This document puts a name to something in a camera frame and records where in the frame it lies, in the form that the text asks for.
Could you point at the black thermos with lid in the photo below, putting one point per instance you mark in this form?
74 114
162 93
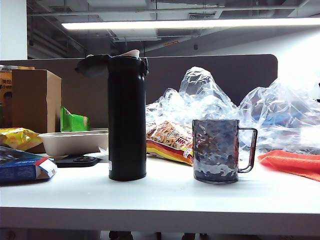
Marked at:
127 112

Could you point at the orange striped snack bag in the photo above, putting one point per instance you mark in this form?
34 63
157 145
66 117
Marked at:
167 142

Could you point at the crumpled clear plastic bag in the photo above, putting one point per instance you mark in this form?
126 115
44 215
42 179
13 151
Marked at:
200 87
275 107

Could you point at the hammered clear glass mug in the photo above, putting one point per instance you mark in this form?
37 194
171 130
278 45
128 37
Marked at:
215 150

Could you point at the white crumpled tissue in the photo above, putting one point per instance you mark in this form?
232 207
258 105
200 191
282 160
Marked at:
102 152

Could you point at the green snack packet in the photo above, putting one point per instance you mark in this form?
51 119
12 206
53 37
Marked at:
72 122

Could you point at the dark desk partition panel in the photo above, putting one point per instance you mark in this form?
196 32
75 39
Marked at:
237 75

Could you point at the beige paper pulp bowl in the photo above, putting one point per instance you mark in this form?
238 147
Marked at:
72 143

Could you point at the black smartphone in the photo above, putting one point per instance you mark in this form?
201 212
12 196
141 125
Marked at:
77 161

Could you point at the ceiling strip light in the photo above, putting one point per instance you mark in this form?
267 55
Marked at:
175 24

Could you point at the brown cardboard box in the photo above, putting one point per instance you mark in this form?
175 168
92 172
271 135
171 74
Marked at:
32 100

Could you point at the orange cloth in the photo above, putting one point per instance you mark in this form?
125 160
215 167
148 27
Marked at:
290 162

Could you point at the yellow snack bag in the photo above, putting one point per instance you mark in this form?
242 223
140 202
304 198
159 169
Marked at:
17 137

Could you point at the blue carton box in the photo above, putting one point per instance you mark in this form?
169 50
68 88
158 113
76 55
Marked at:
17 170

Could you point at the yellow printed box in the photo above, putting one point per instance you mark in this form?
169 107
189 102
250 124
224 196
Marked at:
5 85

